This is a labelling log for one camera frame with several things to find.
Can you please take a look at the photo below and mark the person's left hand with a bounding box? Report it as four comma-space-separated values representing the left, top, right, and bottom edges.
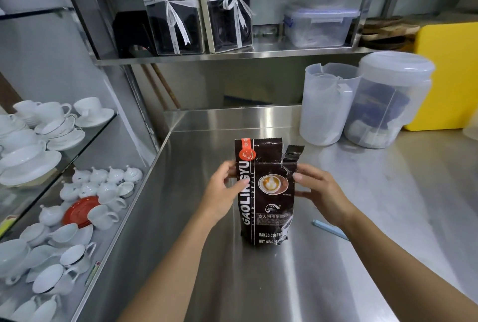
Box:
201, 161, 250, 224

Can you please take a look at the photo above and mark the person's right hand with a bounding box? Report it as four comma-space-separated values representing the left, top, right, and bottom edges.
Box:
293, 163, 358, 227

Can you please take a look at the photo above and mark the dark brown coffee bag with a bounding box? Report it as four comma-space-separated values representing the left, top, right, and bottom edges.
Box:
234, 138, 305, 247

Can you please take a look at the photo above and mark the person's right forearm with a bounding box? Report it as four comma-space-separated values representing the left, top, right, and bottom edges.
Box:
342, 209, 478, 322

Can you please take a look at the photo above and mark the person's left forearm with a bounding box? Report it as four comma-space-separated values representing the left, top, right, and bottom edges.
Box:
117, 213, 225, 322

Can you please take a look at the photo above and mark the light blue pen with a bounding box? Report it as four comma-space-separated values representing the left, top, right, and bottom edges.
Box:
312, 219, 350, 241

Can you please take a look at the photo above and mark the clear plastic measuring jug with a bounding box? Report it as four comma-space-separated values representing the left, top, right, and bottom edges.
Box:
299, 63, 362, 146

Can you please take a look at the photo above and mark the large clear lidded plastic jar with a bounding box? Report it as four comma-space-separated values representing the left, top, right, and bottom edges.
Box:
344, 51, 436, 149

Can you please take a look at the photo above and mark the brown wooden stick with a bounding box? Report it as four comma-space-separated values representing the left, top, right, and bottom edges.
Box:
141, 65, 167, 109
150, 64, 181, 110

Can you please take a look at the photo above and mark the glass display shelf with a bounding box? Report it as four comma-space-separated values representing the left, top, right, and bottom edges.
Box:
0, 7, 159, 322

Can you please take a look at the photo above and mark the group of small white lidded pots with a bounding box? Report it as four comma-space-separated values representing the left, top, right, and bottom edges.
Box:
39, 164, 144, 227

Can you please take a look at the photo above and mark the large clear box blue lid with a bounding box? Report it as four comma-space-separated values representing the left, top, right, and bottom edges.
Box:
283, 7, 360, 49

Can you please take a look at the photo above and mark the red saucer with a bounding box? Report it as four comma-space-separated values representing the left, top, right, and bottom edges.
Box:
62, 196, 101, 228

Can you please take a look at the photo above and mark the stack of wooden boards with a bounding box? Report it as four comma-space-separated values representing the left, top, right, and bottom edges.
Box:
359, 16, 421, 51

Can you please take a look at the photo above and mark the green shelf label strip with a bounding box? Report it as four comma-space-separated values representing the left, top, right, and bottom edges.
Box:
84, 261, 101, 287

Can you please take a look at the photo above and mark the black gift box white ribbon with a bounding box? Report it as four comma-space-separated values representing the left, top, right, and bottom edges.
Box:
196, 0, 254, 54
138, 0, 205, 56

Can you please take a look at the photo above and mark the yellow plastic cutting board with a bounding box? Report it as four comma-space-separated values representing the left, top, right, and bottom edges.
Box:
404, 22, 478, 132

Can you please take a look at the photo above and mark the black object behind gift box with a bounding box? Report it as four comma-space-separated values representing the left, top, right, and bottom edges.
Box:
113, 11, 157, 59

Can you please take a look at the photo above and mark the pile of white gold-rimmed teacups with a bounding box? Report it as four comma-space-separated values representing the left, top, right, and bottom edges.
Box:
0, 181, 130, 322

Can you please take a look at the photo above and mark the group of white cups with saucers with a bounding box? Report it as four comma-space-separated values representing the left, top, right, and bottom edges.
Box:
0, 97, 116, 187

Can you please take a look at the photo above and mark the yellow shelf label strip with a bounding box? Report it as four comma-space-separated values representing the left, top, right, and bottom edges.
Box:
0, 215, 18, 237

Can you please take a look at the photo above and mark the stainless steel wall shelf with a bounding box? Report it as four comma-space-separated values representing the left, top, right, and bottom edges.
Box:
55, 0, 413, 67

